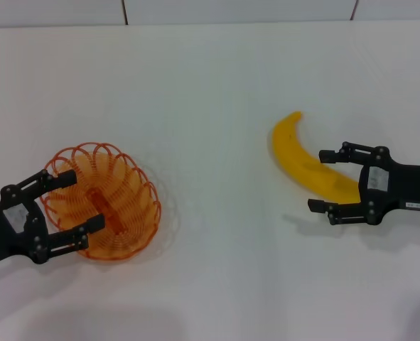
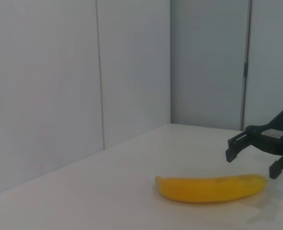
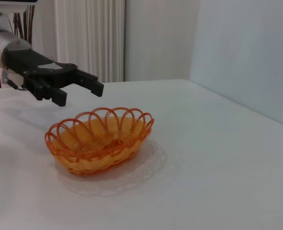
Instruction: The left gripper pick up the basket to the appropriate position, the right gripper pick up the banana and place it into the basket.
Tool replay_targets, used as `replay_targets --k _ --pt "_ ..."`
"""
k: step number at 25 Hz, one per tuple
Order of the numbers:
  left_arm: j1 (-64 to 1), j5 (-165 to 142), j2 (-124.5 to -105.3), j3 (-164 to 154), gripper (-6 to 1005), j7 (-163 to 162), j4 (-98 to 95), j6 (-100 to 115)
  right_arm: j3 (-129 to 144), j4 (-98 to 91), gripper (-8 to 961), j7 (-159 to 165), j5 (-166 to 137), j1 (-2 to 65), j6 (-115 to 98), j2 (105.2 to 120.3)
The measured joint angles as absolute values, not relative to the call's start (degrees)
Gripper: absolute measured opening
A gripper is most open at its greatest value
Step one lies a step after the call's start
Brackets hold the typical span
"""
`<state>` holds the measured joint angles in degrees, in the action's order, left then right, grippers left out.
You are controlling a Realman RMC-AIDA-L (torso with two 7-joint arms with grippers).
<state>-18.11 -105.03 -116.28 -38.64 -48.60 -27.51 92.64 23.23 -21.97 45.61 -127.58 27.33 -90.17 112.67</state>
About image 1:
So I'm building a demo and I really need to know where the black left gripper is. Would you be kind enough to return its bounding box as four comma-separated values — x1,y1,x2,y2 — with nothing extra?
0,169,107,270

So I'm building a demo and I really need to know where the yellow banana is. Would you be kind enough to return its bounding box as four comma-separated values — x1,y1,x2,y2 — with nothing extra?
266,111,362,205

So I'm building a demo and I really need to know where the orange wire basket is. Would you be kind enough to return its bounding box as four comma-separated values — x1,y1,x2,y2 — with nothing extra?
40,141,162,264

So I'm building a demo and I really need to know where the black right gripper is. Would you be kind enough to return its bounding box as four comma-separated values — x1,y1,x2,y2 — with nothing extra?
308,141,420,227

